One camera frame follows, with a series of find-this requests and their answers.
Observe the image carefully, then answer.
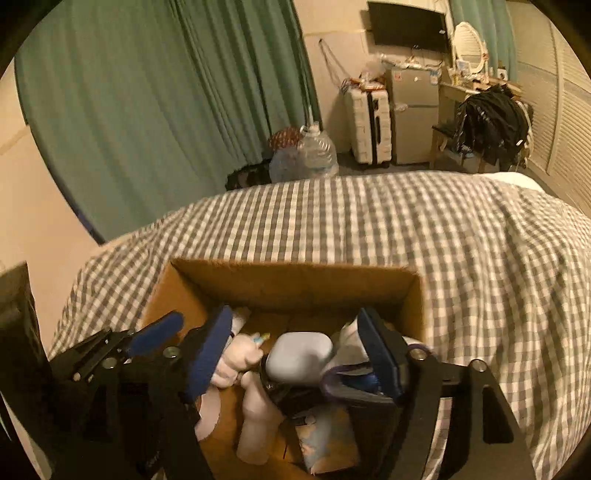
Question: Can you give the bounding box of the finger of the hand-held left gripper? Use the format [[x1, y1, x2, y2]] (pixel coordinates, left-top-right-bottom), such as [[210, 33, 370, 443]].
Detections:
[[48, 311, 185, 384]]

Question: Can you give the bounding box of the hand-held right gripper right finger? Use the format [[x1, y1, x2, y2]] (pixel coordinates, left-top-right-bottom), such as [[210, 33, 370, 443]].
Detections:
[[358, 307, 537, 480]]

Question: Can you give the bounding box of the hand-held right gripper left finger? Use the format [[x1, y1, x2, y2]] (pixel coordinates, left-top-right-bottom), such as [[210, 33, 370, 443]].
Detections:
[[115, 305, 234, 480]]

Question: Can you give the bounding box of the white plush toy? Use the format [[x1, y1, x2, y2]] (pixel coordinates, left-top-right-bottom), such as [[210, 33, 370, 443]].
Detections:
[[210, 307, 269, 389]]

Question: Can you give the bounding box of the white plastic bottle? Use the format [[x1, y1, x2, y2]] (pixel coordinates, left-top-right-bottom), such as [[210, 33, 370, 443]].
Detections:
[[236, 382, 286, 465]]

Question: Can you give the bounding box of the black gadget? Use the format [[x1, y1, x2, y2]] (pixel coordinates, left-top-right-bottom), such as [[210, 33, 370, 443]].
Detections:
[[260, 357, 326, 418]]

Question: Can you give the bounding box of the blue patterned tissue packet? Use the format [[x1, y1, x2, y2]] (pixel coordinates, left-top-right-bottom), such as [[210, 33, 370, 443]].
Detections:
[[295, 406, 362, 476]]

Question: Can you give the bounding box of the cardboard box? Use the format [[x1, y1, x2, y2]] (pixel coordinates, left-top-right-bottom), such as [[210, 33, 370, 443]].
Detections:
[[139, 257, 428, 480]]

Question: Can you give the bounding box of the checkered blanket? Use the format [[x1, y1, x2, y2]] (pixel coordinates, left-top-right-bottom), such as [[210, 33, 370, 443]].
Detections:
[[48, 173, 591, 480]]

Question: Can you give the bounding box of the large clear water bottle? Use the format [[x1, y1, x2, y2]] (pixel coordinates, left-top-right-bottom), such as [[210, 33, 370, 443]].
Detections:
[[297, 122, 340, 179]]

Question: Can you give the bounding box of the white bed sheet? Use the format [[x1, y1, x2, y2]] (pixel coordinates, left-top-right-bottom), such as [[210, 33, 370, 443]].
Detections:
[[482, 172, 544, 193]]

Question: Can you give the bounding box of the wide green curtain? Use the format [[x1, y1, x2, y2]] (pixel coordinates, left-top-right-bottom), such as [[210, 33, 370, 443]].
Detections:
[[14, 0, 322, 244]]

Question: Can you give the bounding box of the floral patterned bag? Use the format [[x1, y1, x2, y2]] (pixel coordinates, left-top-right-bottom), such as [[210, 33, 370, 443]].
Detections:
[[268, 127, 304, 152]]

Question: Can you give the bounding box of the white suitcase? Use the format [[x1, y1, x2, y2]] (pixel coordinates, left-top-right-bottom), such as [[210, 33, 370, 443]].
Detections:
[[344, 85, 394, 168]]

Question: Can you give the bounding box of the silver mini fridge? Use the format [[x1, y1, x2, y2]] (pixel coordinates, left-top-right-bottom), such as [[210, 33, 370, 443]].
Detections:
[[385, 65, 440, 166]]

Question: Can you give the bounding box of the black jacket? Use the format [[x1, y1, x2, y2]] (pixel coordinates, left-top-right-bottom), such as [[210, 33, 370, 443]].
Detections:
[[455, 84, 533, 172]]

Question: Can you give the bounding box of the chair with black clothes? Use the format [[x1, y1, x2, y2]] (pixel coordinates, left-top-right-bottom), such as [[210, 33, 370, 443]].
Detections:
[[429, 76, 523, 170]]

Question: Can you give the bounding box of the clear plastic bag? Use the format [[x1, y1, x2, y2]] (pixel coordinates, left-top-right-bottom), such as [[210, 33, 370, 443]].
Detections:
[[359, 56, 387, 89]]

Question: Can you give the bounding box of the white louvered wardrobe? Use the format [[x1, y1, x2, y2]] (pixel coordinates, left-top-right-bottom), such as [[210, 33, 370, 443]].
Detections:
[[507, 0, 591, 209]]

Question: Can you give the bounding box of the oval white mirror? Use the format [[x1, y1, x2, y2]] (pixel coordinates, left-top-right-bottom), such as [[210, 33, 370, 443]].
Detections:
[[452, 22, 490, 78]]

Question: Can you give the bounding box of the narrow green curtain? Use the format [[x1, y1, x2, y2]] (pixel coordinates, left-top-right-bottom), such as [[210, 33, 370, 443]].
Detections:
[[449, 0, 516, 71]]

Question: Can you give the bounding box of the hanging wall cable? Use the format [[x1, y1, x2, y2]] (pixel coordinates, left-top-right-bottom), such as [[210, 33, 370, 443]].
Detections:
[[318, 38, 345, 84]]

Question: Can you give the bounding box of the black wall television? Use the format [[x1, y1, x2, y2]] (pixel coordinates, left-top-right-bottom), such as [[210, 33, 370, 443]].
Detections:
[[367, 1, 450, 53]]

